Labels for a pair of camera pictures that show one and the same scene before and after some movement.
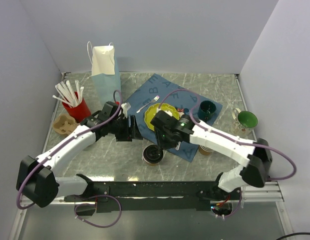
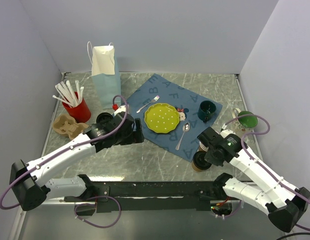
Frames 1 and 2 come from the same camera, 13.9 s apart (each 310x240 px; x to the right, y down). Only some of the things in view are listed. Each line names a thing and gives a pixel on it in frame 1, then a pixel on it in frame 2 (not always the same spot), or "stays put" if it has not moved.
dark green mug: (206, 109) stays put
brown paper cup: (153, 155) -> (196, 169)
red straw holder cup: (79, 113) stays put
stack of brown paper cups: (205, 150) stays put
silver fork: (154, 100) stays put
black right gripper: (161, 144) -> (210, 159)
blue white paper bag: (105, 73) stays put
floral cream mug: (245, 121) stays put
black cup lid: (153, 154) -> (199, 161)
